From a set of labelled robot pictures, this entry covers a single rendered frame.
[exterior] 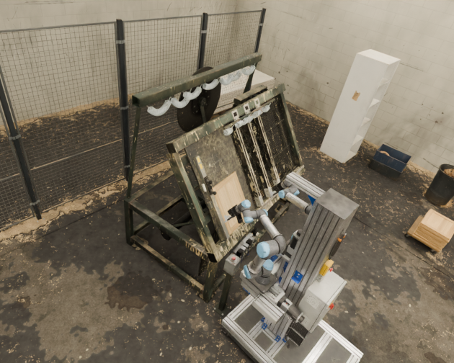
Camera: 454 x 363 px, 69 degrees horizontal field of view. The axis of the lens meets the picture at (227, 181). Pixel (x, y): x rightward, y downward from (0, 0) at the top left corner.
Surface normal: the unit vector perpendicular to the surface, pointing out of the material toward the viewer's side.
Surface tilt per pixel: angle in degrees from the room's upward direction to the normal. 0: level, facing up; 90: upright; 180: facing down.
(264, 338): 0
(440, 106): 90
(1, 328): 0
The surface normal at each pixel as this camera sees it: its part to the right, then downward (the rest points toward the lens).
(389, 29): -0.68, 0.38
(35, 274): 0.14, -0.77
